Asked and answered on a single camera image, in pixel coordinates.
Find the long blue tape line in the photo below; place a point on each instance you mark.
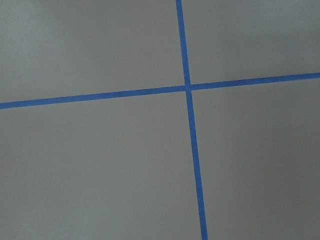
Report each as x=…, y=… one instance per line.
x=157, y=90

